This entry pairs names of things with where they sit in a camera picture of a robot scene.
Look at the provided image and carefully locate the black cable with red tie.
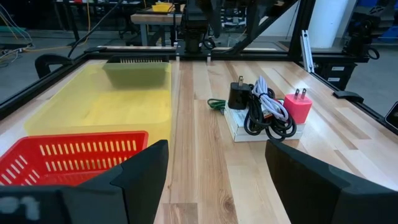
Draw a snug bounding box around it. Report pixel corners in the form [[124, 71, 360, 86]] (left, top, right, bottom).
[[243, 88, 282, 137]]

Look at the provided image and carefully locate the pink wall charger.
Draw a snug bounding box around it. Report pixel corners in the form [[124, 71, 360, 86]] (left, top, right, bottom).
[[282, 88, 313, 125]]

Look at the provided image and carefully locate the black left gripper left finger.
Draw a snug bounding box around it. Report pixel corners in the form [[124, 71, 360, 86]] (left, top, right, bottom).
[[77, 139, 170, 224]]

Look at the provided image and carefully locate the silver aluminium extrusion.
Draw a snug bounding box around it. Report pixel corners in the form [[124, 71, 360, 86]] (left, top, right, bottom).
[[299, 29, 315, 73]]

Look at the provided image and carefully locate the blue storage bin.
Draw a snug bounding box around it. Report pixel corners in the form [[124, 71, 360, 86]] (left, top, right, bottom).
[[377, 26, 398, 44]]

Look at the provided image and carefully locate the black table clamp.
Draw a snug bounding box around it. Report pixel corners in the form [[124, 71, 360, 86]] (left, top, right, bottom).
[[332, 90, 365, 104], [34, 53, 75, 80]]

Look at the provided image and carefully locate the background yellow bin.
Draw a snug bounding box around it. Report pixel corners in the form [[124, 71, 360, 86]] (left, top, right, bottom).
[[151, 2, 175, 14]]

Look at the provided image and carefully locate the black equipment box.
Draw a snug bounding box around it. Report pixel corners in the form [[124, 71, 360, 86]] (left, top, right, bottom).
[[313, 60, 358, 91]]

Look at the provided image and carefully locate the translucent yellow plastic bin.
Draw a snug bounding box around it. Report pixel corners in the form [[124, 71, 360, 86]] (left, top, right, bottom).
[[24, 61, 173, 147]]

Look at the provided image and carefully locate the black aluminium table frame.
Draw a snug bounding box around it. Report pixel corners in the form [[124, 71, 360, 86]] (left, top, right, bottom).
[[0, 0, 398, 135]]

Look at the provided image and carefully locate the black wall charger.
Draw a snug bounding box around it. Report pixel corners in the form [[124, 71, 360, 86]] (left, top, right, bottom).
[[228, 75, 251, 111]]

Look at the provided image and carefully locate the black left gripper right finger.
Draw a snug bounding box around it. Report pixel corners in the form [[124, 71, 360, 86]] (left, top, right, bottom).
[[265, 139, 343, 224]]

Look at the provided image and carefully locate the small black device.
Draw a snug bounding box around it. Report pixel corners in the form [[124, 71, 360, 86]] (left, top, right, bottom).
[[384, 101, 398, 130]]

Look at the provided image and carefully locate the red slotted plastic basket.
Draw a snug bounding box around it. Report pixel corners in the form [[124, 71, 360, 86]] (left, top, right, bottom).
[[0, 130, 149, 187]]

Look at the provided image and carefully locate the green braided cable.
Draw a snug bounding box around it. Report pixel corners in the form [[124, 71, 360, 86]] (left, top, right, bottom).
[[206, 98, 228, 115]]

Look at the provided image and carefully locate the wooden background workbench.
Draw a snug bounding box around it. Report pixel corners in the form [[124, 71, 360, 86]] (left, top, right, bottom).
[[130, 12, 185, 47]]

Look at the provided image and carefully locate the white pillar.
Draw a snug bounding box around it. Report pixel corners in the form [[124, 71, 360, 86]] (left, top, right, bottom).
[[307, 0, 358, 49]]

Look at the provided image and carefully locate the white cable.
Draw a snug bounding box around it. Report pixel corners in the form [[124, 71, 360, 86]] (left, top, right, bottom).
[[251, 75, 290, 123]]

